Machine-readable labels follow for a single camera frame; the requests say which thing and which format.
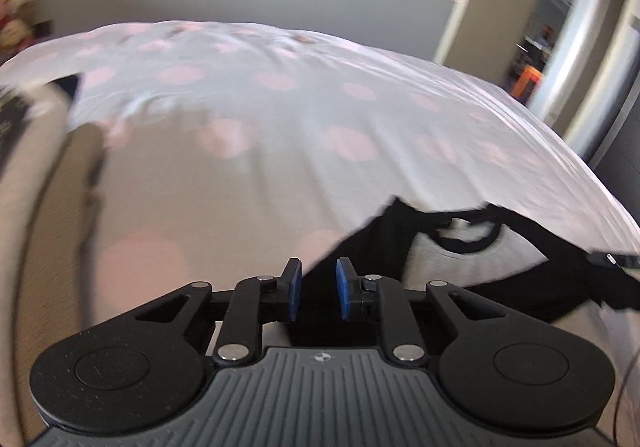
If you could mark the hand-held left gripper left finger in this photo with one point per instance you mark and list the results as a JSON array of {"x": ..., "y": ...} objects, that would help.
[{"x": 295, "y": 288}]

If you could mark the grey shirt with black sleeves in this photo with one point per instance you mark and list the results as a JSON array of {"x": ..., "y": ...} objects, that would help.
[{"x": 465, "y": 267}]

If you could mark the beige room door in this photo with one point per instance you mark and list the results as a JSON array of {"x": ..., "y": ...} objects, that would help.
[{"x": 480, "y": 7}]

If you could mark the orange chair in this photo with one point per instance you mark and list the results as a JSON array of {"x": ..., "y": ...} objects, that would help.
[{"x": 528, "y": 83}]

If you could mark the dark floral garment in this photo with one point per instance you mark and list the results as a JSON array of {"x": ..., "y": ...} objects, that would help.
[{"x": 10, "y": 119}]

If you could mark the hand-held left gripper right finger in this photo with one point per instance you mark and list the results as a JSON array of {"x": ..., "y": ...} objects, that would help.
[{"x": 344, "y": 287}]

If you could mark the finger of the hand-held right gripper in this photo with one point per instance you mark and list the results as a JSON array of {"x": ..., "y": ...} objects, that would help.
[{"x": 602, "y": 258}]

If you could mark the bed with polka dot sheet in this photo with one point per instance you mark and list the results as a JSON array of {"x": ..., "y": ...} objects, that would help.
[{"x": 300, "y": 127}]

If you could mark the black wardrobe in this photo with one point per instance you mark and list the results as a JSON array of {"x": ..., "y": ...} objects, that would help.
[{"x": 625, "y": 162}]

